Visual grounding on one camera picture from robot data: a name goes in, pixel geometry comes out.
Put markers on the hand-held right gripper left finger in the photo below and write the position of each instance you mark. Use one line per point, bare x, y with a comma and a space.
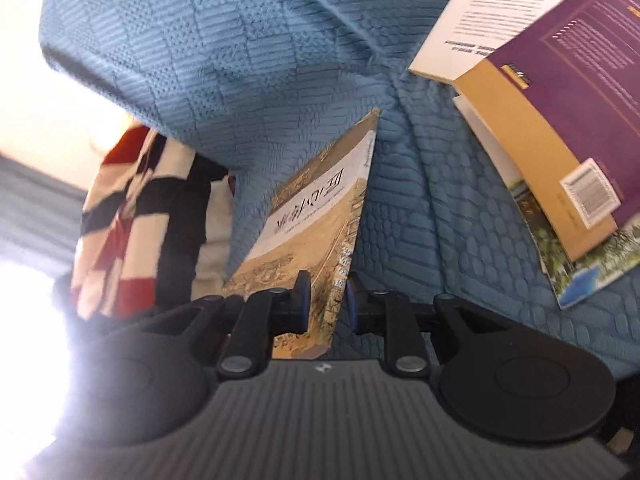
302, 305

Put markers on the tan painting-cover book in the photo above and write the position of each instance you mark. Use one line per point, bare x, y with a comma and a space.
300, 220

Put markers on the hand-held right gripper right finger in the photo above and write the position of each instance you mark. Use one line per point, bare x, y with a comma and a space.
352, 305

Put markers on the white book with orange band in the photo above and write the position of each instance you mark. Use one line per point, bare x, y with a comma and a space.
465, 25

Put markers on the red black cream striped blanket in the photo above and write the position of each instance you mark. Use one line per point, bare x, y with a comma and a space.
125, 210

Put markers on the purple and tan book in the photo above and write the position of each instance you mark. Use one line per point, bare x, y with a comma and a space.
575, 85

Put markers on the photo-cover notebook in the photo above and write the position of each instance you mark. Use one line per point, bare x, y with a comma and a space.
575, 280

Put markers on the blue textured sofa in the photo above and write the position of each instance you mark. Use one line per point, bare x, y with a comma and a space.
225, 60

